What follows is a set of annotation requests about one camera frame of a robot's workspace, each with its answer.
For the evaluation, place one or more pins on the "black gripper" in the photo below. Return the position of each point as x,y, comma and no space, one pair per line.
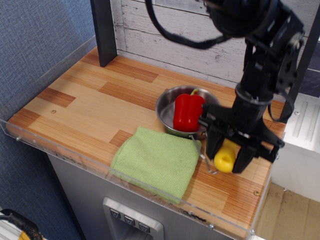
242,124

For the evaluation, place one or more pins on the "yellow handled white toy knife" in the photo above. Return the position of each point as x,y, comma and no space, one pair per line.
225,158

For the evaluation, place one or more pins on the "small steel pan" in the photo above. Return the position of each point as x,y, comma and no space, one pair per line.
165,109

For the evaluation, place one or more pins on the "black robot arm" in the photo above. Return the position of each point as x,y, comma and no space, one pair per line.
274,36

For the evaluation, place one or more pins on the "green cloth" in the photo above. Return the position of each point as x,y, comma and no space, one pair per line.
160,163

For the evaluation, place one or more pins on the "red bell pepper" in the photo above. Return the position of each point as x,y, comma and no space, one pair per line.
188,109

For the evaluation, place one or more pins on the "grey cabinet with dispenser panel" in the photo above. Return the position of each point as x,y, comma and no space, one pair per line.
109,209

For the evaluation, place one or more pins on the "yellow and black object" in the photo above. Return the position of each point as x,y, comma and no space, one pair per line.
13,227

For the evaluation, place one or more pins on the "dark right frame post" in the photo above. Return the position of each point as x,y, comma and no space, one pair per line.
304,62

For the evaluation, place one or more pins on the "dark frame post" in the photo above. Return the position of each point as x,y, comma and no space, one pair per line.
104,31
304,62

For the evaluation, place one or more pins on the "clear acrylic guard rail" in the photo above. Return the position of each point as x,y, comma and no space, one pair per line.
29,65

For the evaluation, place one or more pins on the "dark left frame post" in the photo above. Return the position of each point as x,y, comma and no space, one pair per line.
104,31

